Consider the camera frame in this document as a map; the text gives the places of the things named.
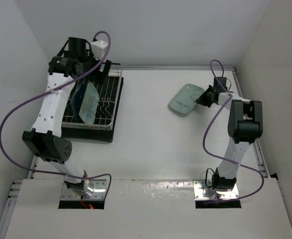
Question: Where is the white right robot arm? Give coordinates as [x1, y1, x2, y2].
[195, 77, 263, 191]

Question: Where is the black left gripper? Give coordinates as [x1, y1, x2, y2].
[78, 50, 111, 86]

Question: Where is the black drain tray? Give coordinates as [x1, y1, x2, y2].
[62, 75, 124, 143]

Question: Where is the light green plate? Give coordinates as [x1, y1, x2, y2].
[79, 82, 99, 124]
[168, 84, 205, 117]

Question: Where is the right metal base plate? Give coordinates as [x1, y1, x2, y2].
[193, 180, 239, 201]

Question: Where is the white wire dish rack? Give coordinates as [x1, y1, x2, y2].
[62, 65, 124, 130]

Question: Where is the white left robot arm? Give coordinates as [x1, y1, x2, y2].
[22, 37, 110, 198]

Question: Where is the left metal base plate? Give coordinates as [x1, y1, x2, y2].
[60, 180, 107, 201]

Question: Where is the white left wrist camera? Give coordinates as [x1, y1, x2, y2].
[90, 40, 108, 60]

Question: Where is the dark blue leaf plate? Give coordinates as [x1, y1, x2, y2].
[70, 83, 86, 120]

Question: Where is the metal base plate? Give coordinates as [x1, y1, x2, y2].
[193, 180, 239, 201]
[60, 180, 107, 201]

